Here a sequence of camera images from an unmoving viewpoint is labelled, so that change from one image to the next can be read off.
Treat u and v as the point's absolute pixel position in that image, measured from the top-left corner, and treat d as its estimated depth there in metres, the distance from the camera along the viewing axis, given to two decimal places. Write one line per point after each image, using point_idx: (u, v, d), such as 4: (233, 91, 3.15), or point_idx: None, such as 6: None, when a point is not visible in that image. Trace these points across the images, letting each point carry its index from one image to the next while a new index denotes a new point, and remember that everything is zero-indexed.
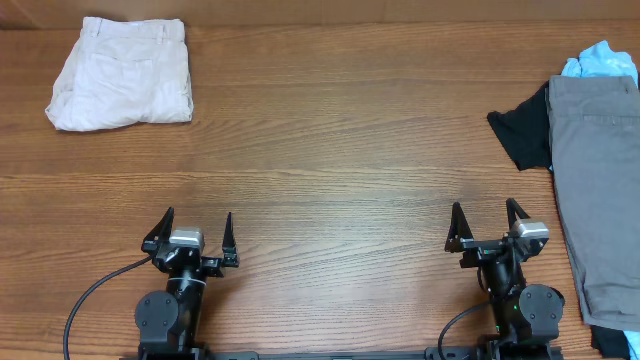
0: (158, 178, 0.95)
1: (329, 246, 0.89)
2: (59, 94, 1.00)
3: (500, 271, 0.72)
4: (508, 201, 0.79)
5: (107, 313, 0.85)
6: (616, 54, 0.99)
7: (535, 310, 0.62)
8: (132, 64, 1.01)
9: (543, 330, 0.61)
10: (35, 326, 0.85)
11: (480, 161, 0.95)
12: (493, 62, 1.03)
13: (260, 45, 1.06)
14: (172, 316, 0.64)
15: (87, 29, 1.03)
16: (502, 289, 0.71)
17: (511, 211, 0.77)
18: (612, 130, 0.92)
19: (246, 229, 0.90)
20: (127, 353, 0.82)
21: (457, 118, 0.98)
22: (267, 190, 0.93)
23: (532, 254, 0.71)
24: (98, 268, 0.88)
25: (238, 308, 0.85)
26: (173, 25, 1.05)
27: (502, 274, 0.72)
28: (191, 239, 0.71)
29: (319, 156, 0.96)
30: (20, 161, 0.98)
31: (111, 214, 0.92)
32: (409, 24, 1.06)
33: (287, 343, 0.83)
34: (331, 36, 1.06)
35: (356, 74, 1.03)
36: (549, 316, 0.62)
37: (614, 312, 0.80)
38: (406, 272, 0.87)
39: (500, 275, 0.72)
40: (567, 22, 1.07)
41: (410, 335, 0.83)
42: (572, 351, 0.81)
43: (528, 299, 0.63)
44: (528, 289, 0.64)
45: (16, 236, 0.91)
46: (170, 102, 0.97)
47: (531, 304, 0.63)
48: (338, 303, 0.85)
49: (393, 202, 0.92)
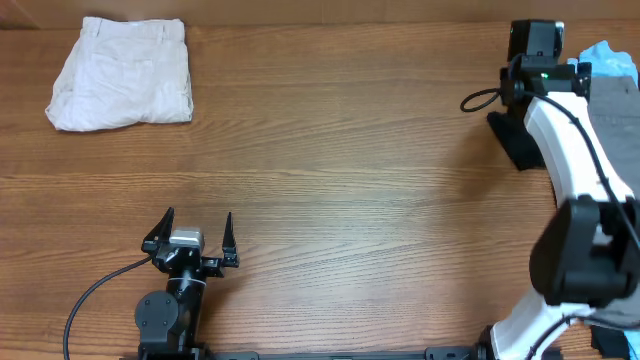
0: (158, 178, 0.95)
1: (329, 246, 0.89)
2: (59, 94, 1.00)
3: (533, 39, 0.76)
4: (552, 23, 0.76)
5: (107, 313, 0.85)
6: (616, 54, 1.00)
7: (590, 237, 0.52)
8: (132, 64, 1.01)
9: (585, 286, 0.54)
10: (35, 326, 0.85)
11: (480, 161, 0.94)
12: (493, 61, 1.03)
13: (260, 45, 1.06)
14: (172, 316, 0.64)
15: (88, 28, 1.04)
16: (515, 39, 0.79)
17: (556, 36, 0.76)
18: (612, 130, 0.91)
19: (246, 229, 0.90)
20: (127, 353, 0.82)
21: (457, 118, 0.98)
22: (267, 190, 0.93)
23: (551, 37, 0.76)
24: (98, 268, 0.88)
25: (238, 308, 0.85)
26: (173, 25, 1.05)
27: (534, 44, 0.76)
28: (190, 239, 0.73)
29: (318, 157, 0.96)
30: (20, 161, 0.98)
31: (111, 214, 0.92)
32: (409, 24, 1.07)
33: (287, 343, 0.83)
34: (331, 36, 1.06)
35: (357, 73, 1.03)
36: (619, 277, 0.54)
37: (615, 312, 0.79)
38: (406, 272, 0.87)
39: (529, 50, 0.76)
40: (566, 22, 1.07)
41: (410, 335, 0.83)
42: (572, 351, 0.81)
43: (633, 235, 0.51)
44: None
45: (16, 237, 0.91)
46: (170, 102, 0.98)
47: (588, 222, 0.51)
48: (338, 303, 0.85)
49: (393, 202, 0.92)
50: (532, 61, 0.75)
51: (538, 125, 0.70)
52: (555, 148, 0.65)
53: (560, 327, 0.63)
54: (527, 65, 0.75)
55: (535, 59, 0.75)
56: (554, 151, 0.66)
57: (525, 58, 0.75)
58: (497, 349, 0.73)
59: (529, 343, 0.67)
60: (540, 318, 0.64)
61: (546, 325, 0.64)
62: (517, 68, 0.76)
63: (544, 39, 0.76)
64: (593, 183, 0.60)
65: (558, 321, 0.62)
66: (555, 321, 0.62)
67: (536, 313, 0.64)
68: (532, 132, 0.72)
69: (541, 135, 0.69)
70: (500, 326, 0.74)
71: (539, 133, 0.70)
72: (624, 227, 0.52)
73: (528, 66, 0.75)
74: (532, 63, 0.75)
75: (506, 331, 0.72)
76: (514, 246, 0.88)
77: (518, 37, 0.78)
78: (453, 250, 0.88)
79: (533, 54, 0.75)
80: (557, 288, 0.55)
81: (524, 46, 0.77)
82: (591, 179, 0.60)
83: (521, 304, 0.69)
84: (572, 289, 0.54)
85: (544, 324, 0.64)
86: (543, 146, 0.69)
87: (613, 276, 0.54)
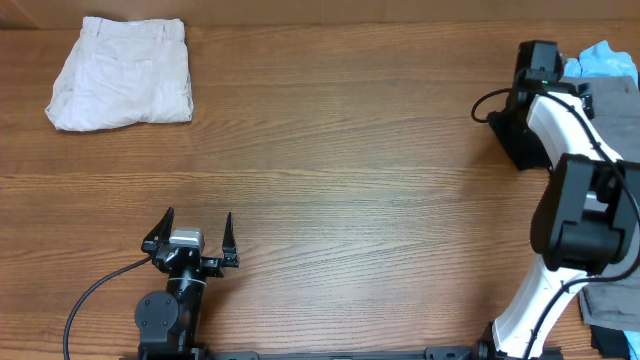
0: (158, 178, 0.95)
1: (329, 246, 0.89)
2: (59, 94, 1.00)
3: (537, 55, 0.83)
4: (553, 45, 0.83)
5: (107, 313, 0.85)
6: (616, 54, 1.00)
7: (585, 190, 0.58)
8: (132, 64, 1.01)
9: (580, 241, 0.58)
10: (35, 325, 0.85)
11: (480, 161, 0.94)
12: (493, 61, 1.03)
13: (260, 45, 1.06)
14: (172, 316, 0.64)
15: (87, 28, 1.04)
16: (521, 58, 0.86)
17: (557, 56, 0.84)
18: (612, 130, 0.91)
19: (245, 229, 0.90)
20: (127, 353, 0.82)
21: (457, 118, 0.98)
22: (267, 190, 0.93)
23: (553, 56, 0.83)
24: (98, 268, 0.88)
25: (237, 308, 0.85)
26: (173, 25, 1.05)
27: (538, 59, 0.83)
28: (190, 238, 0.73)
29: (318, 157, 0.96)
30: (20, 161, 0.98)
31: (111, 214, 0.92)
32: (408, 24, 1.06)
33: (287, 343, 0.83)
34: (331, 36, 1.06)
35: (357, 73, 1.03)
36: (612, 235, 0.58)
37: (614, 312, 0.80)
38: (406, 272, 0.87)
39: (533, 64, 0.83)
40: (566, 22, 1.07)
41: (410, 335, 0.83)
42: (572, 351, 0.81)
43: (623, 188, 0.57)
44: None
45: (16, 237, 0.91)
46: (170, 102, 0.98)
47: (583, 173, 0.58)
48: (338, 303, 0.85)
49: (393, 202, 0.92)
50: (534, 75, 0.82)
51: (539, 117, 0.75)
52: (554, 132, 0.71)
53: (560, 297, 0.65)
54: (530, 76, 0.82)
55: (537, 73, 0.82)
56: (553, 134, 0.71)
57: (528, 70, 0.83)
58: (499, 339, 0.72)
59: (530, 323, 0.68)
60: (540, 290, 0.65)
61: (546, 298, 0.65)
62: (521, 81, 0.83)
63: (546, 58, 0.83)
64: (588, 149, 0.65)
65: (558, 291, 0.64)
66: (555, 291, 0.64)
67: (535, 286, 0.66)
68: (533, 127, 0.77)
69: (543, 125, 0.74)
70: (501, 318, 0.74)
71: (540, 126, 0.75)
72: (615, 187, 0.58)
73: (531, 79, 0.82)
74: (534, 75, 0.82)
75: (507, 320, 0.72)
76: (514, 246, 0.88)
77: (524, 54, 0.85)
78: (453, 250, 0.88)
79: (536, 68, 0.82)
80: (554, 243, 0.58)
81: (528, 61, 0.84)
82: (586, 145, 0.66)
83: (518, 290, 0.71)
84: (568, 245, 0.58)
85: (545, 295, 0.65)
86: (544, 137, 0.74)
87: (606, 234, 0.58)
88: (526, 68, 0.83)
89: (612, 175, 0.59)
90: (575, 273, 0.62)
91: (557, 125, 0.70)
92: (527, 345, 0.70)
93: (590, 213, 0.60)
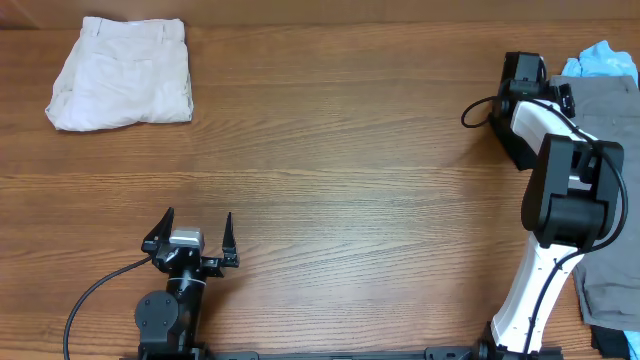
0: (158, 178, 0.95)
1: (328, 246, 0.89)
2: (59, 94, 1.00)
3: (521, 66, 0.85)
4: (537, 56, 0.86)
5: (107, 313, 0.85)
6: (616, 54, 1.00)
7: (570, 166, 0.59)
8: (132, 64, 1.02)
9: (568, 215, 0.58)
10: (35, 326, 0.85)
11: (480, 161, 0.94)
12: (493, 61, 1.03)
13: (260, 45, 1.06)
14: (172, 316, 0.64)
15: (88, 28, 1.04)
16: (507, 68, 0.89)
17: (542, 67, 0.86)
18: (612, 130, 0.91)
19: (246, 229, 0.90)
20: (127, 353, 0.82)
21: (457, 118, 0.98)
22: (267, 190, 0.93)
23: (536, 66, 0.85)
24: (98, 268, 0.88)
25: (237, 308, 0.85)
26: (173, 25, 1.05)
27: (521, 69, 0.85)
28: (191, 238, 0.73)
29: (318, 157, 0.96)
30: (20, 161, 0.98)
31: (111, 214, 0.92)
32: (408, 24, 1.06)
33: (287, 343, 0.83)
34: (331, 36, 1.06)
35: (357, 73, 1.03)
36: (599, 210, 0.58)
37: (614, 312, 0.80)
38: (406, 272, 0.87)
39: (517, 75, 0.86)
40: (566, 22, 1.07)
41: (410, 335, 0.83)
42: (572, 351, 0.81)
43: (606, 162, 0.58)
44: (622, 149, 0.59)
45: (16, 237, 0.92)
46: (170, 102, 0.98)
47: (566, 151, 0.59)
48: (337, 303, 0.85)
49: (393, 202, 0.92)
50: (517, 85, 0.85)
51: (522, 118, 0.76)
52: (537, 128, 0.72)
53: (556, 277, 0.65)
54: (514, 86, 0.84)
55: (520, 84, 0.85)
56: (536, 129, 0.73)
57: (512, 81, 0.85)
58: (498, 334, 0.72)
59: (528, 309, 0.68)
60: (534, 272, 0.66)
61: (541, 279, 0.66)
62: (505, 91, 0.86)
63: (530, 68, 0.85)
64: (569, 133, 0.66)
65: (552, 269, 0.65)
66: (550, 270, 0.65)
67: (529, 270, 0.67)
68: (519, 131, 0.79)
69: (526, 126, 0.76)
70: (499, 314, 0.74)
71: (524, 126, 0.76)
72: (596, 166, 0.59)
73: (514, 90, 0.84)
74: (518, 86, 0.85)
75: (505, 313, 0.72)
76: (514, 245, 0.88)
77: (511, 64, 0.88)
78: (453, 250, 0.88)
79: (519, 79, 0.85)
80: (542, 218, 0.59)
81: (514, 71, 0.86)
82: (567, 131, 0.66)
83: (514, 280, 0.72)
84: (556, 220, 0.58)
85: (541, 277, 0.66)
86: (528, 136, 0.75)
87: (593, 209, 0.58)
88: (510, 79, 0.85)
89: (593, 155, 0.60)
90: (566, 250, 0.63)
91: (540, 120, 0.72)
92: (525, 336, 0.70)
93: (576, 191, 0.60)
